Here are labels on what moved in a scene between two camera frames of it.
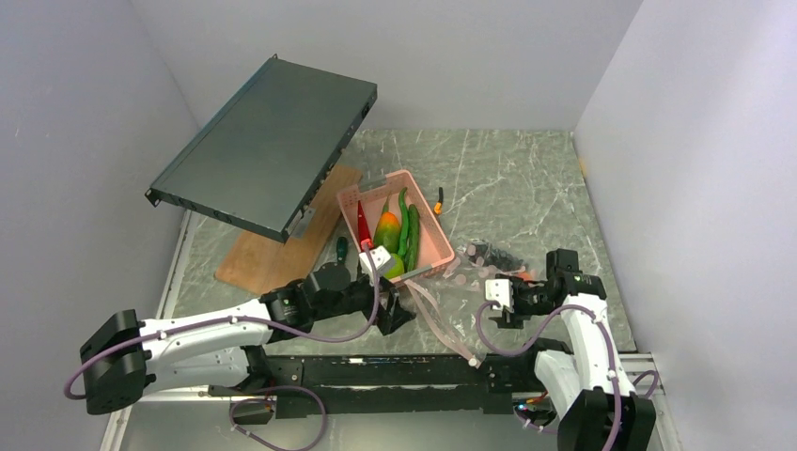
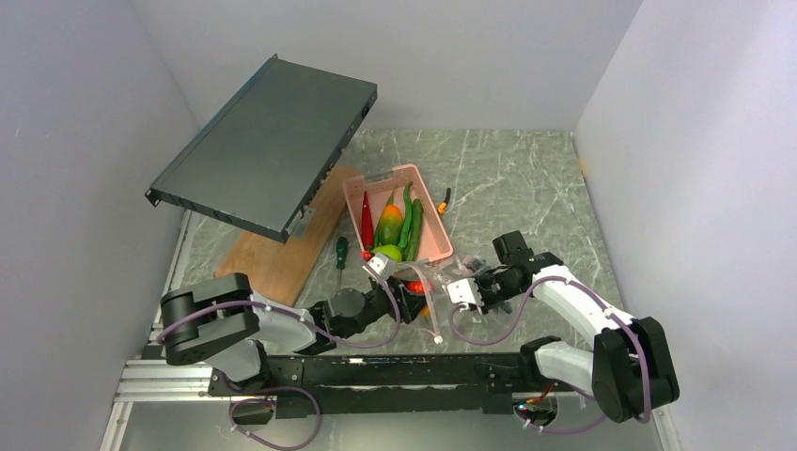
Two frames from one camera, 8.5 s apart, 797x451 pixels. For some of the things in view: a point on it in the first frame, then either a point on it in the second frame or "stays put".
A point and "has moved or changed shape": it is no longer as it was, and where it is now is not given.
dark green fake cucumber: x=414 y=235 has moved or changed shape
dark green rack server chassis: x=262 y=162 stays put
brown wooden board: x=257 y=264 stays put
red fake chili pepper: x=366 y=241 has moved or changed shape
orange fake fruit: x=388 y=232 has moved or changed shape
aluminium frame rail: x=118 y=430 stays put
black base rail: x=385 y=383 stays put
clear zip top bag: x=453 y=296 has moved or changed shape
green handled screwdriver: x=342 y=246 stays put
